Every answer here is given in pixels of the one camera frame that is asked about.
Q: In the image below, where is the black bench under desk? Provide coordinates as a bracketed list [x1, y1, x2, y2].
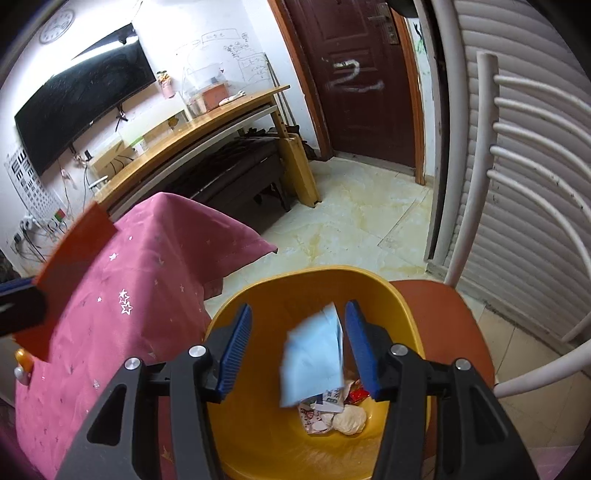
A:
[156, 133, 293, 232]

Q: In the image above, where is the black wall television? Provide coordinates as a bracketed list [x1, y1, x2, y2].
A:
[15, 23, 155, 175]

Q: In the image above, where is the wooden desk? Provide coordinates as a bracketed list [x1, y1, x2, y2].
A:
[94, 85, 321, 220]

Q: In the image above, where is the dark red door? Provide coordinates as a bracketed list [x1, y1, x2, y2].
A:
[270, 1, 425, 184]

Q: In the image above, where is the orange white mushroom toy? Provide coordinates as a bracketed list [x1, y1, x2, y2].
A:
[14, 348, 34, 386]

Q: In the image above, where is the pink star tablecloth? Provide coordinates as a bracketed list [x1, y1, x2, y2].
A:
[15, 192, 274, 479]

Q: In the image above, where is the light blue paper scrap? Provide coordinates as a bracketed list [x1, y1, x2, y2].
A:
[280, 303, 345, 407]

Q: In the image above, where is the eye chart poster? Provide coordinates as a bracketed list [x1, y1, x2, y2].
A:
[5, 147, 65, 222]

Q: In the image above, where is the pink bottle on wall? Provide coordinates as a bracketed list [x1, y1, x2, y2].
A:
[156, 71, 175, 98]

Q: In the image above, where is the crumpled trash in bin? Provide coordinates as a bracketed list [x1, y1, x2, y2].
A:
[297, 379, 370, 436]

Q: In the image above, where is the white louvered closet door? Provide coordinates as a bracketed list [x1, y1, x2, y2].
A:
[428, 1, 590, 353]

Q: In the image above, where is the clear plastic storage box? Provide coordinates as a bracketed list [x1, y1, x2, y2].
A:
[180, 63, 229, 118]

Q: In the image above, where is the white wall clock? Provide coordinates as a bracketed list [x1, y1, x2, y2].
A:
[39, 8, 75, 45]

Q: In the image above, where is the orange seat white chair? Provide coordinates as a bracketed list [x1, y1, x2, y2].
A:
[398, 51, 590, 447]

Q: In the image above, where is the yellow trash bin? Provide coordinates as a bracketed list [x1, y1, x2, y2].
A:
[209, 266, 424, 479]

